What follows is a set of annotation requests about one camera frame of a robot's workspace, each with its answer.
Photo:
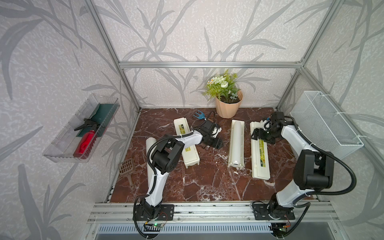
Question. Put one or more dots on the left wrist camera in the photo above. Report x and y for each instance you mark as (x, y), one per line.
(216, 131)

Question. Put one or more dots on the white wire mesh basket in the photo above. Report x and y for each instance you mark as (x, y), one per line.
(324, 126)

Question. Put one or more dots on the clear plastic wall tray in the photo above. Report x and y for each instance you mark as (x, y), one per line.
(79, 138)

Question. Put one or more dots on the brown plastic scoop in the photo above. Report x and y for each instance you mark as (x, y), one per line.
(126, 168)

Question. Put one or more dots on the potted green plant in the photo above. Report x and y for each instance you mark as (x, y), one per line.
(224, 90)

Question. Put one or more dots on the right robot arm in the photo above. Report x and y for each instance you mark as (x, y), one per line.
(313, 172)

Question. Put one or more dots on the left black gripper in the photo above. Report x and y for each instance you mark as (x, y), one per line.
(218, 143)

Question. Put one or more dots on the blue garden hand rake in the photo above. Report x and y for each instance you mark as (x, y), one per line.
(199, 115)

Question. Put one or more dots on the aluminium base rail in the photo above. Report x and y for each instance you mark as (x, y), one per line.
(209, 212)

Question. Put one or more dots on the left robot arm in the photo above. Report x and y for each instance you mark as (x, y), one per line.
(163, 157)

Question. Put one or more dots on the red spray bottle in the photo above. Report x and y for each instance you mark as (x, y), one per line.
(85, 146)

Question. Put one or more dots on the white wrap dispenser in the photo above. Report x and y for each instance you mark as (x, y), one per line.
(249, 147)
(190, 154)

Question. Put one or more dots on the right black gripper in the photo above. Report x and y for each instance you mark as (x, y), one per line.
(260, 135)

